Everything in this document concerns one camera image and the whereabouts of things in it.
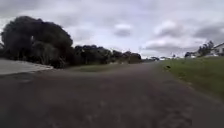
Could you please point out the green grass field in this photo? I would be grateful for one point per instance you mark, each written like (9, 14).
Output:
(200, 71)

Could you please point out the grey gravel path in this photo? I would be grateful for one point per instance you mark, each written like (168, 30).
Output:
(110, 96)

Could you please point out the grass verge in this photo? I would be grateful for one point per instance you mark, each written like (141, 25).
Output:
(93, 67)

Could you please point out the row of dark trees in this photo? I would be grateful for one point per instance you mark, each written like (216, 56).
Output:
(43, 43)

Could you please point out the pale concrete slab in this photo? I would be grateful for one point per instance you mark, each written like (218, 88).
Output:
(16, 66)

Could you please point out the pale building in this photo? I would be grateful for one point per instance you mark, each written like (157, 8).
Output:
(219, 49)

